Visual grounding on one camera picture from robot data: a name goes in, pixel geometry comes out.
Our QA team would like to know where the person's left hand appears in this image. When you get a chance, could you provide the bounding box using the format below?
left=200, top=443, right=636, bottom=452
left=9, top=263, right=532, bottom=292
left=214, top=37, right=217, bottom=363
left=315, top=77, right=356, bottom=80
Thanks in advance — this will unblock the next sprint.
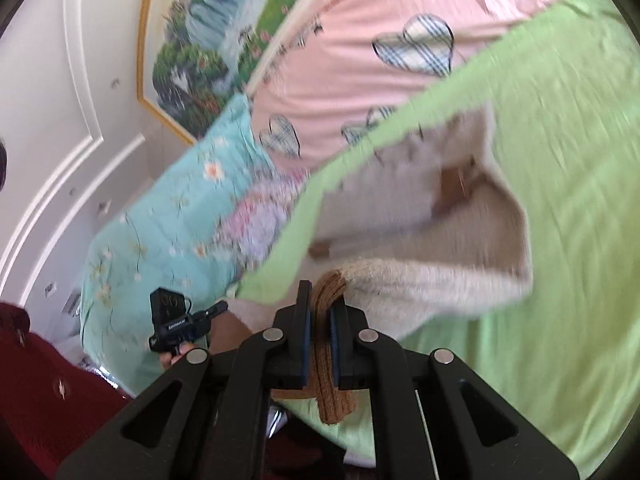
left=159, top=345, right=198, bottom=368

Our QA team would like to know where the pink plaid-heart quilt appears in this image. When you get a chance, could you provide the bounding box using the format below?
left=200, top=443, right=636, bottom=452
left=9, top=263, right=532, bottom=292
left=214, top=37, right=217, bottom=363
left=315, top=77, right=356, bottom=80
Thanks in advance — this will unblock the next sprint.
left=247, top=0, right=596, bottom=176

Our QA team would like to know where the purple floral ruffled pillow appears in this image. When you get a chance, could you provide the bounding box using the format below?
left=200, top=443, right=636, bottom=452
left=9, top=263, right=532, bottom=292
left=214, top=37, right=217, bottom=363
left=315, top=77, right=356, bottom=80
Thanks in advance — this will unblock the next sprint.
left=215, top=170, right=311, bottom=281

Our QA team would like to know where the teal floral quilt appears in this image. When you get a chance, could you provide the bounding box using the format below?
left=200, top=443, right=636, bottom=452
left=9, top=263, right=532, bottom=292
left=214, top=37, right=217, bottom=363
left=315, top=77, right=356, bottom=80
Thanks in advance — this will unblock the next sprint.
left=80, top=95, right=281, bottom=396

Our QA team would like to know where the beige knit sweater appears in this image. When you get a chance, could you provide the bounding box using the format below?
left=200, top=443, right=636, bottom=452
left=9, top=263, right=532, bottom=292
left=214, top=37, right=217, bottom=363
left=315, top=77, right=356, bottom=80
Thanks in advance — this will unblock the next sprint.
left=230, top=105, right=533, bottom=426

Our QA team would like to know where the person's dark red clothing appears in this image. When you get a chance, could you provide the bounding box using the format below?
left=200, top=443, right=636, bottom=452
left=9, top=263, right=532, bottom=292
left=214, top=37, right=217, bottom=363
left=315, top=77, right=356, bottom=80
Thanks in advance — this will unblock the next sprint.
left=0, top=302, right=136, bottom=480

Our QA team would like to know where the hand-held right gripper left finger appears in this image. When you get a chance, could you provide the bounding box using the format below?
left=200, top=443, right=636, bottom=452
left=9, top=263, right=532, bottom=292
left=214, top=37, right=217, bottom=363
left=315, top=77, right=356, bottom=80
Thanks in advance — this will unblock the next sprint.
left=56, top=280, right=313, bottom=480

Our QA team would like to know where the green bed sheet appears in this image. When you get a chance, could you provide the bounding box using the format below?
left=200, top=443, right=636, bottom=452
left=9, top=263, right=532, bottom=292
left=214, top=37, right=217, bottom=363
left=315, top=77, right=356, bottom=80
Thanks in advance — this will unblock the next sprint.
left=235, top=0, right=640, bottom=466

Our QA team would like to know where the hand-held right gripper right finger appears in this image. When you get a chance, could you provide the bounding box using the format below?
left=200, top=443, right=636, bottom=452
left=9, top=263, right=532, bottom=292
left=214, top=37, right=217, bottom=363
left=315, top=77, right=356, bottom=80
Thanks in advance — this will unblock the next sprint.
left=327, top=296, right=581, bottom=480

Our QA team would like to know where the gold-framed landscape painting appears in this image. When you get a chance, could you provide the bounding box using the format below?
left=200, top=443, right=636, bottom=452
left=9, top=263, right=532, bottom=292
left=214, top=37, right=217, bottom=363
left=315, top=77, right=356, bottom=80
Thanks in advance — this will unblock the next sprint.
left=137, top=0, right=346, bottom=146

